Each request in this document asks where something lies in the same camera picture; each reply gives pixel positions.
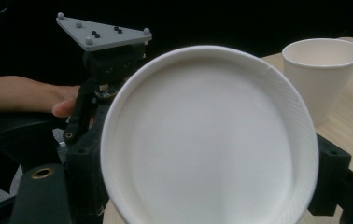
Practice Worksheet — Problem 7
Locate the dark curved object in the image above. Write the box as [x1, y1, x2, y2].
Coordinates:
[0, 110, 70, 171]

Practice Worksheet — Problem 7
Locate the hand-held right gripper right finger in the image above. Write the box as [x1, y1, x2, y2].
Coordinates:
[308, 133, 352, 217]

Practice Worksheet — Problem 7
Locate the white paper plate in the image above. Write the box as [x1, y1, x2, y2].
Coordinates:
[99, 45, 320, 224]

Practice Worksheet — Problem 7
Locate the white paper cup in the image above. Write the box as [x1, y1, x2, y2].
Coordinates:
[281, 37, 353, 128]

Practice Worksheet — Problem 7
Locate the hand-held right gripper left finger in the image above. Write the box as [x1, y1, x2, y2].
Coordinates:
[65, 104, 112, 217]

